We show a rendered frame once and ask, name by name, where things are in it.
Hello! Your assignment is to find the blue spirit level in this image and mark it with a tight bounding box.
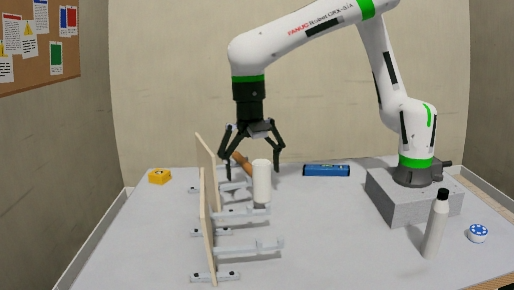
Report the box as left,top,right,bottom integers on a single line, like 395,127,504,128
303,164,350,176

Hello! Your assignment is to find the white bottle with black cap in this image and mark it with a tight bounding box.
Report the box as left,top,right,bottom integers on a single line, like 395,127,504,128
421,188,449,260

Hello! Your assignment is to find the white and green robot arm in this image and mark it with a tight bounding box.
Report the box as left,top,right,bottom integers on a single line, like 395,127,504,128
227,0,452,189

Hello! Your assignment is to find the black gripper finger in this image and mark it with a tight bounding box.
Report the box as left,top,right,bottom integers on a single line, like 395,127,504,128
264,117,286,173
217,123,248,181

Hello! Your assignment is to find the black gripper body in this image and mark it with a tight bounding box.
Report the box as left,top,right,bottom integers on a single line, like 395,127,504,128
236,100,264,133

